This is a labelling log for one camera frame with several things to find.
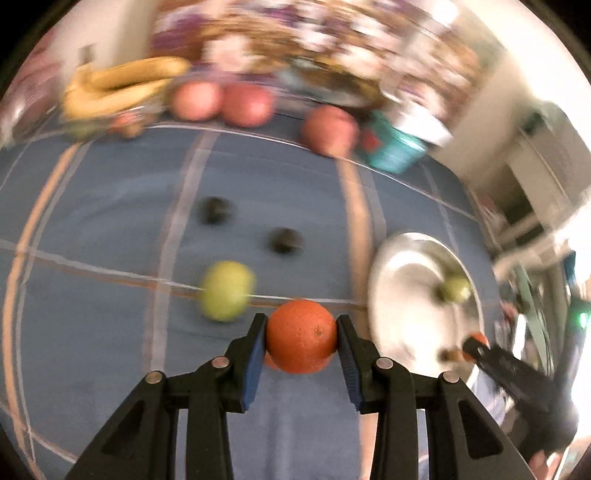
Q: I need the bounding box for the pale red apple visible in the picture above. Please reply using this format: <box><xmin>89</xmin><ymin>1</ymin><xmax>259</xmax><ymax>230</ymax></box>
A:
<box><xmin>170</xmin><ymin>80</ymin><xmax>225</xmax><ymax>122</ymax></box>

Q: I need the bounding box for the elongated red apple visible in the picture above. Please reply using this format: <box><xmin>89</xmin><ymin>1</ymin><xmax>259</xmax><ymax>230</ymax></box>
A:
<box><xmin>300</xmin><ymin>106</ymin><xmax>360</xmax><ymax>158</ymax></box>

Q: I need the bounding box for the large green round fruit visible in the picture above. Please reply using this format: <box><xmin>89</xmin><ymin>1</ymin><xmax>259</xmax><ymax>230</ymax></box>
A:
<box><xmin>198</xmin><ymin>261</ymin><xmax>257</xmax><ymax>323</ymax></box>

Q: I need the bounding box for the round metal plate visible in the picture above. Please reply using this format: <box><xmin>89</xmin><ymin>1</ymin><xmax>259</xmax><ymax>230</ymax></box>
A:
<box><xmin>367</xmin><ymin>232</ymin><xmax>486</xmax><ymax>385</ymax></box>

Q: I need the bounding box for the dark red apple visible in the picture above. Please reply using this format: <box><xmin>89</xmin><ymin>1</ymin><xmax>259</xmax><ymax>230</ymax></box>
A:
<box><xmin>222</xmin><ymin>83</ymin><xmax>276</xmax><ymax>128</ymax></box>

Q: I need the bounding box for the floral painting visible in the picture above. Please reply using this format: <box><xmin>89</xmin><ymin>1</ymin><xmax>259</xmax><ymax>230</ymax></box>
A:
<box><xmin>151</xmin><ymin>0</ymin><xmax>505</xmax><ymax>121</ymax></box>

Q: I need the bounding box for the clear plastic fruit container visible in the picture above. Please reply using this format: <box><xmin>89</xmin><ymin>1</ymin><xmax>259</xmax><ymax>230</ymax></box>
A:
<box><xmin>62</xmin><ymin>104</ymin><xmax>163</xmax><ymax>140</ymax></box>

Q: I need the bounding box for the blue plaid tablecloth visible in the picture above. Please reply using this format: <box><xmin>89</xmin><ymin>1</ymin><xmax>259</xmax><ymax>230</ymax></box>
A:
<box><xmin>0</xmin><ymin>112</ymin><xmax>505</xmax><ymax>480</ymax></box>

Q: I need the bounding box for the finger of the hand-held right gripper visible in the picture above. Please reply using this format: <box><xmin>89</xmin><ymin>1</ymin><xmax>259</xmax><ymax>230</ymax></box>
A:
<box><xmin>463</xmin><ymin>338</ymin><xmax>492</xmax><ymax>367</ymax></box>

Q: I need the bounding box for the teal box with red label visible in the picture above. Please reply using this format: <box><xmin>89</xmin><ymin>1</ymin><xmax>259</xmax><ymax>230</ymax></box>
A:
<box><xmin>359</xmin><ymin>111</ymin><xmax>428</xmax><ymax>174</ymax></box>

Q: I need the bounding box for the yellow banana bunch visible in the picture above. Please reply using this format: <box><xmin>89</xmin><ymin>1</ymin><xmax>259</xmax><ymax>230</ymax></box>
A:
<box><xmin>61</xmin><ymin>56</ymin><xmax>191</xmax><ymax>122</ymax></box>

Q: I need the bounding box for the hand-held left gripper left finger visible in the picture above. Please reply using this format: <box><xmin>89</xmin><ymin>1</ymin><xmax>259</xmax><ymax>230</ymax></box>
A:
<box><xmin>65</xmin><ymin>313</ymin><xmax>269</xmax><ymax>480</ymax></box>

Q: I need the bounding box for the white gooseneck lamp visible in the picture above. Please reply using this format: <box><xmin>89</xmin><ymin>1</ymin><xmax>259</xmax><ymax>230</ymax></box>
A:
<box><xmin>392</xmin><ymin>98</ymin><xmax>452</xmax><ymax>145</ymax></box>

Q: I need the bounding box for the dark round plum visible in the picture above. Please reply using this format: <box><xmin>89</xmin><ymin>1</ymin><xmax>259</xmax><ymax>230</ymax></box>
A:
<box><xmin>198</xmin><ymin>196</ymin><xmax>234</xmax><ymax>226</ymax></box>
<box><xmin>268</xmin><ymin>227</ymin><xmax>304</xmax><ymax>256</ymax></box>

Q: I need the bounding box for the small green round fruit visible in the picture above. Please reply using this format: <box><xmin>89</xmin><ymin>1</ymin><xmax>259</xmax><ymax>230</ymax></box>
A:
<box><xmin>436</xmin><ymin>272</ymin><xmax>473</xmax><ymax>305</ymax></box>

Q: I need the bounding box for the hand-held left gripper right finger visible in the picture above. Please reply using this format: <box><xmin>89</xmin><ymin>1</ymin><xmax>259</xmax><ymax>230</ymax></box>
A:
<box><xmin>336</xmin><ymin>315</ymin><xmax>539</xmax><ymax>480</ymax></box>

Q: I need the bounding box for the green fruit in container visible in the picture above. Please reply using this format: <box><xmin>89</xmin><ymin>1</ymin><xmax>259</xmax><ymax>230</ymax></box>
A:
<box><xmin>65</xmin><ymin>121</ymin><xmax>105</xmax><ymax>142</ymax></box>

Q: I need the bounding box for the red fruit in container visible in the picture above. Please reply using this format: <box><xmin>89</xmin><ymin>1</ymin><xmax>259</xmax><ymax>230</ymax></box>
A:
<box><xmin>111</xmin><ymin>113</ymin><xmax>147</xmax><ymax>138</ymax></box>

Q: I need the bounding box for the white shelf unit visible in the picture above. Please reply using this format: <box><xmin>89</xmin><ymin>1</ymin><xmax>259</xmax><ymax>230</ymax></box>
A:
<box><xmin>502</xmin><ymin>100</ymin><xmax>591</xmax><ymax>260</ymax></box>

